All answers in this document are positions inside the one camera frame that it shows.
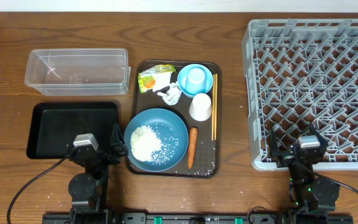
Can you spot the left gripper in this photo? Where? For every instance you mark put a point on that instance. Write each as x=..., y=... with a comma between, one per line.
x=119, y=148

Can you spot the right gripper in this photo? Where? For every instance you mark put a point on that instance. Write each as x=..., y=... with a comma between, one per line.
x=286, y=157

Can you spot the pile of white rice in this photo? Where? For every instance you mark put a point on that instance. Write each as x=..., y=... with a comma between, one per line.
x=153, y=143

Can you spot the dark blue plate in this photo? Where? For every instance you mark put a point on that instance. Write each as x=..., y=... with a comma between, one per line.
x=160, y=116

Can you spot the orange carrot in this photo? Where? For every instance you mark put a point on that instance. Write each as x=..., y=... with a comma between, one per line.
x=193, y=136

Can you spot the white cup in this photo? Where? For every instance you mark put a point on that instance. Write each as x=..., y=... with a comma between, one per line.
x=201, y=107

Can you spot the light blue bowl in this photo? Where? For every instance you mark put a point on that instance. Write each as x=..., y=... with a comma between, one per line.
x=183, y=75

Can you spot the wooden chopstick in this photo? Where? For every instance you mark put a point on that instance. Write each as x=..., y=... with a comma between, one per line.
x=215, y=104
x=213, y=107

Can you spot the light blue cup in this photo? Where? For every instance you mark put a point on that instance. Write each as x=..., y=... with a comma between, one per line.
x=195, y=81

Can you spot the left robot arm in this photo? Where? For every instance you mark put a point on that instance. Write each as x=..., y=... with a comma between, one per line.
x=88, y=190

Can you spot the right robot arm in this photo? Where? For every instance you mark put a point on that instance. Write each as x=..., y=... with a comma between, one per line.
x=314, y=196

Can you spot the black waste tray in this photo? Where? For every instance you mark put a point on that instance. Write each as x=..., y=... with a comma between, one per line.
x=54, y=126

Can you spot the grey dishwasher rack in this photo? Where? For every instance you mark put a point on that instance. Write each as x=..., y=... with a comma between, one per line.
x=302, y=72

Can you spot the crumpled white tissue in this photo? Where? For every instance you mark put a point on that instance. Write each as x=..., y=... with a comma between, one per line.
x=172, y=96

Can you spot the green snack wrapper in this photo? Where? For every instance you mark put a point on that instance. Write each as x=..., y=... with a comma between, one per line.
x=155, y=78

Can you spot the brown serving tray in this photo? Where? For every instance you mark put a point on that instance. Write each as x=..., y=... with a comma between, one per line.
x=207, y=155

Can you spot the clear plastic bin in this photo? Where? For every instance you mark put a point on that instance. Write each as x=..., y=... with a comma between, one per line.
x=78, y=72

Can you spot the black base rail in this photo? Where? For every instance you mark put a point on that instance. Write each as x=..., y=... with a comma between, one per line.
x=135, y=218

